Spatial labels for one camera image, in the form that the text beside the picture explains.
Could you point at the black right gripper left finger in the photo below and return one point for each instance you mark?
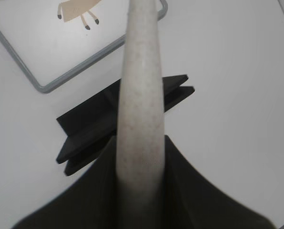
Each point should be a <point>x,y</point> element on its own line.
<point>90,203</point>

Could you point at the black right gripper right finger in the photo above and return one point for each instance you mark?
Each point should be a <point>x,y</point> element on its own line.
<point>190,201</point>

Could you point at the knife with cream handle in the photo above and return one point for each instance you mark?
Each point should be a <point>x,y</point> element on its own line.
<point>140,157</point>

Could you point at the black knife stand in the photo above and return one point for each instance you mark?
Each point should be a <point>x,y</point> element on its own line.
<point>89,127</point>

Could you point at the white grey-rimmed cutting board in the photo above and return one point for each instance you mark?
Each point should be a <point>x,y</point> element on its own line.
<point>52,41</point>

